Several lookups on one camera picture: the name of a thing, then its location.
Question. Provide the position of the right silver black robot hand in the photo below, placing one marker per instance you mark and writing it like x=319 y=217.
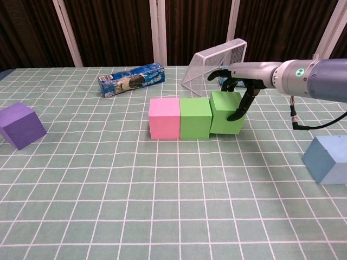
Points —
x=252 y=73

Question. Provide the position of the green foam cube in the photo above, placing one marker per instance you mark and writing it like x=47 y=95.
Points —
x=195 y=122
x=221 y=119

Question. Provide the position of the pink foam cube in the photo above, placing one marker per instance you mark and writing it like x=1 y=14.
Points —
x=164 y=122

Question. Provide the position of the light blue foam cube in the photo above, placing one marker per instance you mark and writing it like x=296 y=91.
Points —
x=325 y=159

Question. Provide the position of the long blue cookie package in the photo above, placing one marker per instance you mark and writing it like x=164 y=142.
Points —
x=130 y=80

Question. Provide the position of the dark brown curtain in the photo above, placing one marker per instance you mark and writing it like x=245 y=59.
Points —
x=114 y=32

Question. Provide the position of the green checked tablecloth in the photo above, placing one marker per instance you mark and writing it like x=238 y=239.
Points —
x=173 y=203

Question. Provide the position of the purple foam cube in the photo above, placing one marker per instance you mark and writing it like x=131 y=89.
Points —
x=21 y=127

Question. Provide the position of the dark blue table pad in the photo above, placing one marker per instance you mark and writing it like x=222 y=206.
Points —
x=5 y=73

